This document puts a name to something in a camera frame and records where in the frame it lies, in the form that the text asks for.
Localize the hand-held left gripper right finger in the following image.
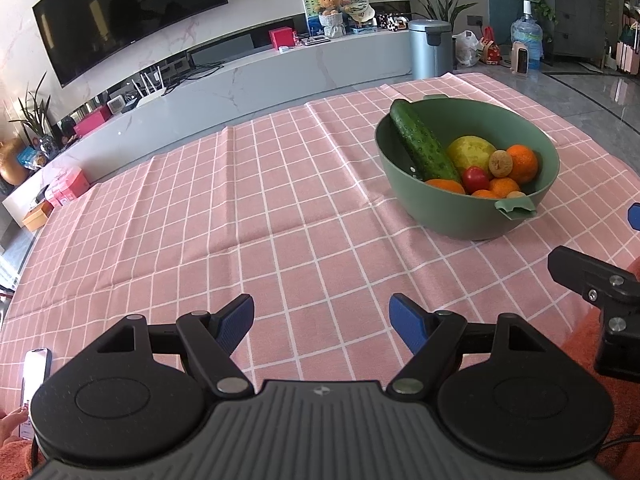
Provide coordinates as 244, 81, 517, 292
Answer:
386, 294, 548, 397

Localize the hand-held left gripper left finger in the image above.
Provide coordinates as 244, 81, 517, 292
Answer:
94, 294, 257, 397

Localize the green colander bowl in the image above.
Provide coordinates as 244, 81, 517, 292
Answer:
375, 95, 560, 241

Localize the red cherry tomato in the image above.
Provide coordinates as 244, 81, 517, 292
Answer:
461, 166, 491, 194

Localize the orange fleece cloth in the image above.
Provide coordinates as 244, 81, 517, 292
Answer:
557, 305, 640, 480
0, 439, 38, 480

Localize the pink checkered tablecloth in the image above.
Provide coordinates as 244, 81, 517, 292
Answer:
0, 72, 640, 411

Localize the pink suitcase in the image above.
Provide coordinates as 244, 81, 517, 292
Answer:
617, 20, 640, 73

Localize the yellow-green pear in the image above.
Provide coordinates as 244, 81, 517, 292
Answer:
446, 136, 498, 176

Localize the green cucumber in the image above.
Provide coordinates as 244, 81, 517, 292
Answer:
390, 99, 463, 183

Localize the small pink heater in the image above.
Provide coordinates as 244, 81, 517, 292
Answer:
510, 41, 531, 77

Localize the smartphone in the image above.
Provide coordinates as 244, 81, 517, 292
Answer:
21, 347, 52, 443

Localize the dark grey dresser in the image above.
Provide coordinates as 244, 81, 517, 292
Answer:
547, 0, 613, 63

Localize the blue water jug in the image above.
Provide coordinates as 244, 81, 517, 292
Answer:
511, 0, 544, 72

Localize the pink storage box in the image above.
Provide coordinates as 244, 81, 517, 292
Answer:
46, 165, 91, 207

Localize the orange cardboard box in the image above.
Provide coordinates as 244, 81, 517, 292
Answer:
22, 200, 55, 232

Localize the white marble media console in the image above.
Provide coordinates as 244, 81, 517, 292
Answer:
2, 30, 416, 233

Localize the white plastic bag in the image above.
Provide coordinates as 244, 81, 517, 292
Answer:
452, 30, 483, 67

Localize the white router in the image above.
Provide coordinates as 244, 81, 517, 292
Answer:
137, 65, 168, 106

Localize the magenta box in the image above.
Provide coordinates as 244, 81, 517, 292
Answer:
74, 106, 112, 137

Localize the grey pedal trash can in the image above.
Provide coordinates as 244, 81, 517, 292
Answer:
407, 19, 455, 80

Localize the spiky potted plant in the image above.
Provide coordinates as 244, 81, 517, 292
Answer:
9, 72, 63, 153

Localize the red box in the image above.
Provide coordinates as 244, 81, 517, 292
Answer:
268, 26, 296, 51

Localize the black curved television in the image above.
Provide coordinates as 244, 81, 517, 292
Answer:
32, 0, 230, 87

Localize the brown teddy bear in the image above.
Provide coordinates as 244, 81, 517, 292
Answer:
314, 0, 346, 38

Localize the black cable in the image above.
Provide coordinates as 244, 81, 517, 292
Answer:
595, 432, 640, 456

